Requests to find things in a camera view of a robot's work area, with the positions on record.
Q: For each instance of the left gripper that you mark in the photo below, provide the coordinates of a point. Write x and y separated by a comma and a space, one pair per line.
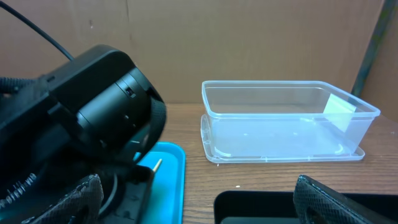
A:
72, 141

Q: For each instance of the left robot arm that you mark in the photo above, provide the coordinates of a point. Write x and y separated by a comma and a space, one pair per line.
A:
72, 140

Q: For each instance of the wooden chopstick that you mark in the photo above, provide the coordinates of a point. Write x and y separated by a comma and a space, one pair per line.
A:
157, 165

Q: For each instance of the black plastic tray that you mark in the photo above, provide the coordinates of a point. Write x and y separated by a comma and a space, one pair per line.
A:
278, 207

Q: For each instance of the teal serving tray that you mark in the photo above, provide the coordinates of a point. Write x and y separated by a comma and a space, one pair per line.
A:
165, 204

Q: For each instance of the clear plastic container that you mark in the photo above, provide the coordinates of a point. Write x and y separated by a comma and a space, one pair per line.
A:
290, 101

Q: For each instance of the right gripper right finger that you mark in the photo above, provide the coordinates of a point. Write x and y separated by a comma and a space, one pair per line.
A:
317, 203

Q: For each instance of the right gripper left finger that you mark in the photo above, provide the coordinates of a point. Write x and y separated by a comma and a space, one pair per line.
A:
81, 205

